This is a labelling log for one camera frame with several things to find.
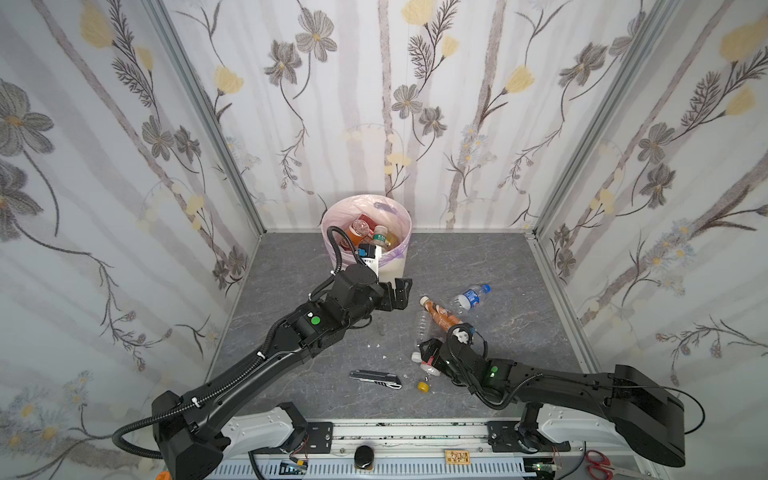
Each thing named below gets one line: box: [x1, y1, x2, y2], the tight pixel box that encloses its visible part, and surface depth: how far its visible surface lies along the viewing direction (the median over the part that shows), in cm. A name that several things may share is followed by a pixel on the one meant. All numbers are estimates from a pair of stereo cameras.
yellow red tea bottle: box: [352, 214, 377, 236], surface depth 88 cm
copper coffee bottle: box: [347, 219, 370, 246], surface depth 87 cm
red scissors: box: [586, 450, 615, 480], surface depth 72 cm
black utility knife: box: [349, 370, 403, 389], surface depth 86 cm
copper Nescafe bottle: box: [419, 295, 462, 332], surface depth 95 cm
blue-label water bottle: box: [451, 284, 493, 314], surface depth 98 cm
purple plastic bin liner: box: [321, 194, 413, 271], surface depth 92 cm
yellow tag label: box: [444, 450, 470, 465], surface depth 72 cm
